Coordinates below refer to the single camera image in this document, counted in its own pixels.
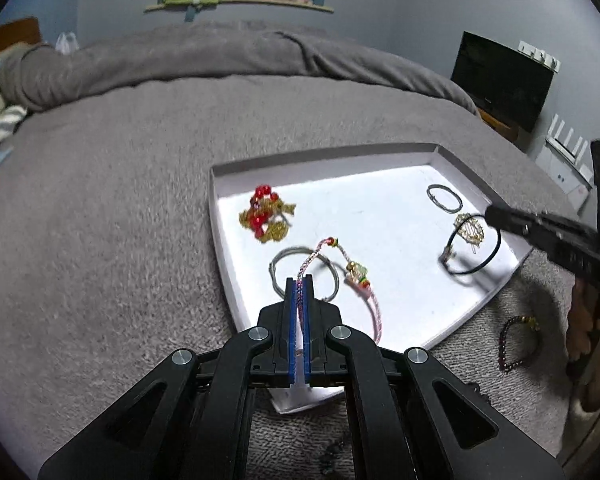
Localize thin black hair tie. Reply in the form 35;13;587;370
426;184;463;212

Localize white wall hooks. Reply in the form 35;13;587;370
519;40;562;72

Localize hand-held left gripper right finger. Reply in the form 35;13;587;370
302;275;566;480

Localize silver bangle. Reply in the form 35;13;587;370
269;246;340;306

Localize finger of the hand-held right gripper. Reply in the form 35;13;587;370
484;204;600;292

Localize pink braided bracelet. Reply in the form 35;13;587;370
296;236;383;341

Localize black television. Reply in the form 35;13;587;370
451;31;554;133

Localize wooden headboard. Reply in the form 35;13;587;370
0;17;42;61

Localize white router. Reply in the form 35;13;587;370
545;114;595;181

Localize dark purple bead bracelet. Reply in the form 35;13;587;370
498;314;542;373

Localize striped pillow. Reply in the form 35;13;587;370
0;105;28;148

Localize wooden television stand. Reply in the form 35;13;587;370
477;107;521;143

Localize gold hair clip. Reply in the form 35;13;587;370
452;213;487;256

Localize person's leg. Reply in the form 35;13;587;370
566;280;600;413

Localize grey shallow cardboard box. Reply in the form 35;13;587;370
209;142;533;415

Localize grey blanket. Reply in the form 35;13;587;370
0;20;596;480

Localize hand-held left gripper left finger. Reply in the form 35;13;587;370
37;279;301;480

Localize red bead bracelet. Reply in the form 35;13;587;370
250;185;281;237

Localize black cord hair tie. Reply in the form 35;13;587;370
439;220;502;276

